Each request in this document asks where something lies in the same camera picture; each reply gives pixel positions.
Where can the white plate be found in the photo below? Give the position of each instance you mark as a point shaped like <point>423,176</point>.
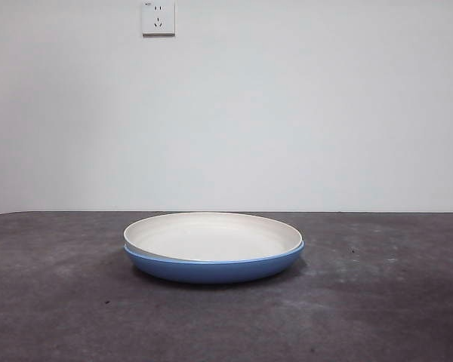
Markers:
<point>211,237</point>

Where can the blue plate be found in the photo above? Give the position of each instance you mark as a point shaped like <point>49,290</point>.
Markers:
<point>215,271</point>

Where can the white wall socket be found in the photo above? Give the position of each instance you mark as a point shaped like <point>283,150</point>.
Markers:
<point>158,19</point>

